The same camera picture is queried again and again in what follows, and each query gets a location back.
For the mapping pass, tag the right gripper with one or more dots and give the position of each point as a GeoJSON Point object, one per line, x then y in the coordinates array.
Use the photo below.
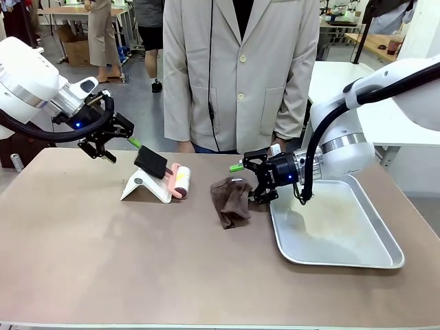
{"type": "Point", "coordinates": [283, 170]}

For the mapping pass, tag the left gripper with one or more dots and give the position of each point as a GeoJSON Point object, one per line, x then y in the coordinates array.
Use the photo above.
{"type": "Point", "coordinates": [87, 120]}

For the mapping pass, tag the brown towel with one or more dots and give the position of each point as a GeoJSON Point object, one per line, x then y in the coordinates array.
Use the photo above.
{"type": "Point", "coordinates": [232, 203]}

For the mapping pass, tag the pink lint roller black grip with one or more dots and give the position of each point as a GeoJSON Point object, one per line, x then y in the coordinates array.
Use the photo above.
{"type": "Point", "coordinates": [151, 161]}

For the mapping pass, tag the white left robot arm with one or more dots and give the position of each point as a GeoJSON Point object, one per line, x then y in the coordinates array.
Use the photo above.
{"type": "Point", "coordinates": [24, 79]}

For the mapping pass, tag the person's right forearm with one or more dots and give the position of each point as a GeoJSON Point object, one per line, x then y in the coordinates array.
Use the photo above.
{"type": "Point", "coordinates": [175, 113]}

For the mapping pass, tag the person's left forearm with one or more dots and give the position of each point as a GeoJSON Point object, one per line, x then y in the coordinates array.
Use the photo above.
{"type": "Point", "coordinates": [292, 110]}

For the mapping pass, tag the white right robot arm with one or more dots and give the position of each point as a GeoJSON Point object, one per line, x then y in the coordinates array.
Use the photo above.
{"type": "Point", "coordinates": [350, 137]}

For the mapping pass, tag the person's left hand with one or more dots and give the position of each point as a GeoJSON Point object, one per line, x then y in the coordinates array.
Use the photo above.
{"type": "Point", "coordinates": [278, 140]}

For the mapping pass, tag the person's right hand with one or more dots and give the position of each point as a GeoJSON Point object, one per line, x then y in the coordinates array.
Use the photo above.
{"type": "Point", "coordinates": [184, 146]}

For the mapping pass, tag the white folded stand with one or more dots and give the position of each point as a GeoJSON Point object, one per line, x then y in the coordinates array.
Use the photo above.
{"type": "Point", "coordinates": [151, 190]}

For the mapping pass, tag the dark brown bag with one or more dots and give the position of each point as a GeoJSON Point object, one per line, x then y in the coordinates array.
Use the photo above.
{"type": "Point", "coordinates": [20, 151]}

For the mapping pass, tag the cardboard box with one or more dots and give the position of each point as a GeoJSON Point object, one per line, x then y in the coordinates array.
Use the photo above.
{"type": "Point", "coordinates": [75, 48]}

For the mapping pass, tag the silver can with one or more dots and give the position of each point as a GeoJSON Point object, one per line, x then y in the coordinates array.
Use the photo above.
{"type": "Point", "coordinates": [16, 163]}

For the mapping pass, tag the metal tray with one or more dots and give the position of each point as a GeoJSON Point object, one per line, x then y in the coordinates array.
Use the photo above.
{"type": "Point", "coordinates": [343, 233]}

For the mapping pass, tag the bystander in beige trousers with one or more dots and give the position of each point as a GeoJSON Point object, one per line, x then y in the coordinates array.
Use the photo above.
{"type": "Point", "coordinates": [101, 38]}

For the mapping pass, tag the person in beige jacket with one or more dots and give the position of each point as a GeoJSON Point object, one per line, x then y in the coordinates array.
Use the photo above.
{"type": "Point", "coordinates": [261, 68]}

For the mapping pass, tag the bystander in black shorts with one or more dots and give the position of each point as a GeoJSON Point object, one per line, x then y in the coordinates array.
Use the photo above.
{"type": "Point", "coordinates": [151, 34]}

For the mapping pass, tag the large white table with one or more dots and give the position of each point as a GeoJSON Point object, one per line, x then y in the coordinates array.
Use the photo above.
{"type": "Point", "coordinates": [330, 79]}

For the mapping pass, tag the black pole stand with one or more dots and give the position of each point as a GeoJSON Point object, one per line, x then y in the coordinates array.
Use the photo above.
{"type": "Point", "coordinates": [29, 20]}

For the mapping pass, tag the bystander in dark clothes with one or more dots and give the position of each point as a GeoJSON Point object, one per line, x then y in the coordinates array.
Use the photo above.
{"type": "Point", "coordinates": [13, 17]}

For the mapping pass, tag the wooden table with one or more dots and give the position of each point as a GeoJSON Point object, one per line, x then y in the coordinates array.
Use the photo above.
{"type": "Point", "coordinates": [378, 44]}

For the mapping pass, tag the plastic cup dark drink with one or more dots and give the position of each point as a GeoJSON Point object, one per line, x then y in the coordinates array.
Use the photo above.
{"type": "Point", "coordinates": [393, 44]}

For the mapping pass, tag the dark brown hanging jacket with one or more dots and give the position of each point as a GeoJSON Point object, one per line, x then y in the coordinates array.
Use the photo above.
{"type": "Point", "coordinates": [388, 7]}

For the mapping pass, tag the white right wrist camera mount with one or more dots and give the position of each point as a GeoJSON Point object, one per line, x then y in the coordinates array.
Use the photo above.
{"type": "Point", "coordinates": [275, 150]}

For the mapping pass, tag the black camera pole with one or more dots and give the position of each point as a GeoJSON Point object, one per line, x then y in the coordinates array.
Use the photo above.
{"type": "Point", "coordinates": [362, 31]}

